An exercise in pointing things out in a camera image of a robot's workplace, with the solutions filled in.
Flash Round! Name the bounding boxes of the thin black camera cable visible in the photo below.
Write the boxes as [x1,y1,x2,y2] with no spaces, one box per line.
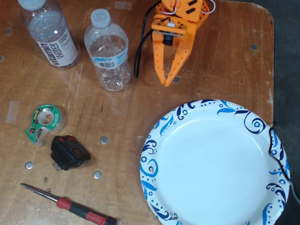
[133,0,163,80]

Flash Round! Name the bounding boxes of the vitaminwater zero sugar bottle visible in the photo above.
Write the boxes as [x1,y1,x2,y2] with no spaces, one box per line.
[17,0,79,70]

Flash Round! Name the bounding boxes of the white paper plate blue pattern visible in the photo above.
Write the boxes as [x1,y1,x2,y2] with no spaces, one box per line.
[140,99,291,225]

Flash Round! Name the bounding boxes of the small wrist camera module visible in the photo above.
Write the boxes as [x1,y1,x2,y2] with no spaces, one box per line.
[151,17,188,47]

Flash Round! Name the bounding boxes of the clear water bottle white cap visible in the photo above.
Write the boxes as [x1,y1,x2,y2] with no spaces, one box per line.
[83,8,132,92]

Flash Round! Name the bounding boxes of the green tape dispenser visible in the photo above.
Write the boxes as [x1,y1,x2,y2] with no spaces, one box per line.
[25,104,66,148]

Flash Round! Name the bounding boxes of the black power adapter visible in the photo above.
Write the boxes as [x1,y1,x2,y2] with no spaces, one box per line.
[51,135,91,172]

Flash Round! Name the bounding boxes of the clear tape strip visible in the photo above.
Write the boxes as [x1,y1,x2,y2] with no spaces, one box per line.
[114,1,132,10]
[6,100,21,124]

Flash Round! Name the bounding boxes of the red and white servo wires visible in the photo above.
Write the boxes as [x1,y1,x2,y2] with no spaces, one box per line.
[173,0,216,15]

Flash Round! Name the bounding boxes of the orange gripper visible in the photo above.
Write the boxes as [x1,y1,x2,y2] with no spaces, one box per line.
[152,0,203,87]

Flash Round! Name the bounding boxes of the red black screwdriver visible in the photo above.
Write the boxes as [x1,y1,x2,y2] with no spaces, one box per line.
[20,182,118,225]

